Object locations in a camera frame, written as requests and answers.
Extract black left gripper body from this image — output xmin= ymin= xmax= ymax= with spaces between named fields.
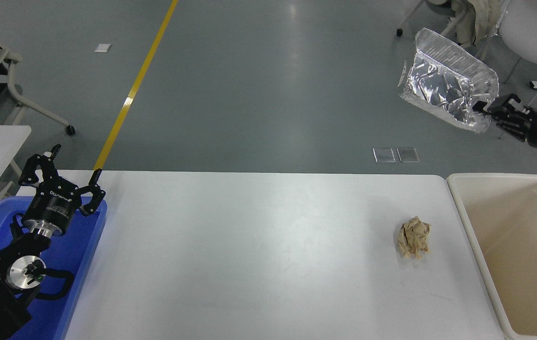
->
xmin=22 ymin=182 xmax=83 ymax=233

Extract silver foil tray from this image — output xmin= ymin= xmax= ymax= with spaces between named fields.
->
xmin=397 ymin=27 xmax=499 ymax=134

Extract white rolling chair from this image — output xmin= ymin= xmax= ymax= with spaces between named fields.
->
xmin=0 ymin=45 xmax=76 ymax=136
xmin=396 ymin=0 xmax=491 ymax=48

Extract blue plastic tray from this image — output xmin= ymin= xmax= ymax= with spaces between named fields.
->
xmin=0 ymin=196 xmax=108 ymax=340

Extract large pale plastic bin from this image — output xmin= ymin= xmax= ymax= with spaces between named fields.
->
xmin=447 ymin=173 xmax=537 ymax=340

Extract silver floor plate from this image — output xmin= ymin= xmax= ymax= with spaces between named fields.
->
xmin=397 ymin=148 xmax=420 ymax=164
xmin=373 ymin=148 xmax=397 ymax=164

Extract crumpled tan paper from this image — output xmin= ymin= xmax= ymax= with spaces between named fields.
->
xmin=397 ymin=216 xmax=432 ymax=259

